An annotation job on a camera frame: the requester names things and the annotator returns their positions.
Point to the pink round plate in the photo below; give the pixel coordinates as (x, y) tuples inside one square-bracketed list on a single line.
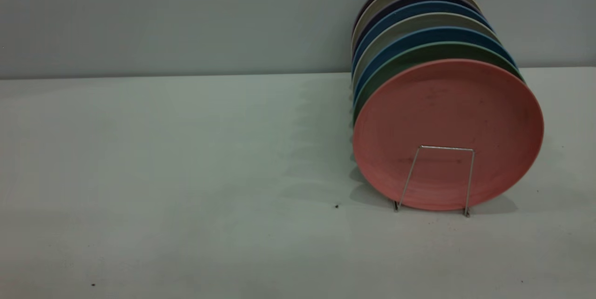
[(447, 117)]

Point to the green round plate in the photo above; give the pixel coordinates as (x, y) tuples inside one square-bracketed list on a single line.
[(396, 60)]

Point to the blue round plate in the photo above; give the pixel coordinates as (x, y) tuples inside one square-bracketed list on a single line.
[(409, 38), (409, 9)]

